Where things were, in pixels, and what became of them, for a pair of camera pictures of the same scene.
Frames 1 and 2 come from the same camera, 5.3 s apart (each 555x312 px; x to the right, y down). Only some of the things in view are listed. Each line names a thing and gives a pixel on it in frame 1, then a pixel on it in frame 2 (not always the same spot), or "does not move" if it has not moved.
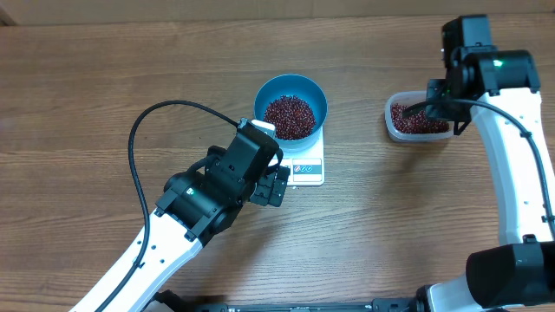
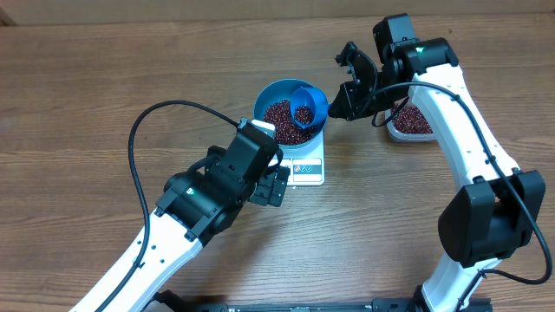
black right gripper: (437, 110) -> (351, 96)
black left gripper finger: (262, 189) does not move
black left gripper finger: (279, 185) does not move
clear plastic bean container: (414, 126) does not move
